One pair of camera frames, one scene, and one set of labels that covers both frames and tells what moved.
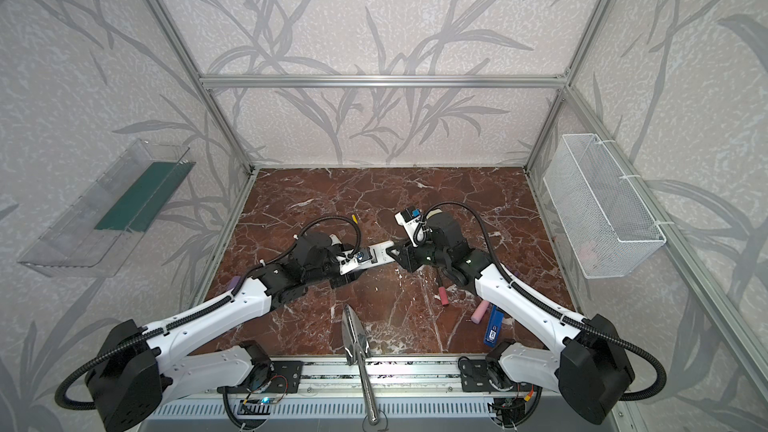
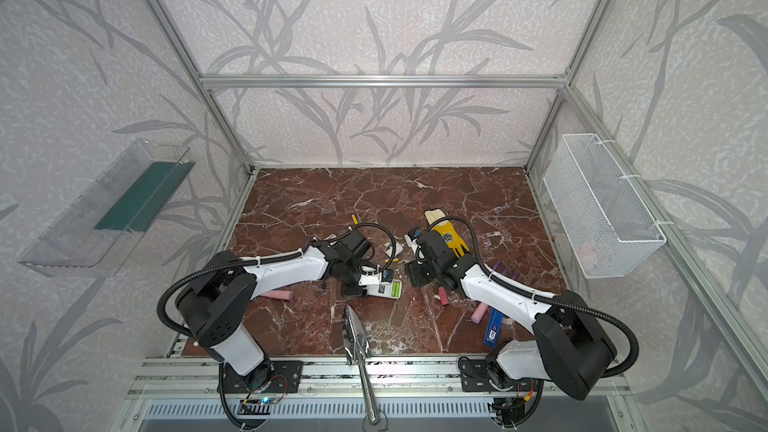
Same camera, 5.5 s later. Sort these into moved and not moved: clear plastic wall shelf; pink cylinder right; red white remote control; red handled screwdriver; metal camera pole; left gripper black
Moved: left gripper black; red white remote control
Not moved: metal camera pole; red handled screwdriver; pink cylinder right; clear plastic wall shelf
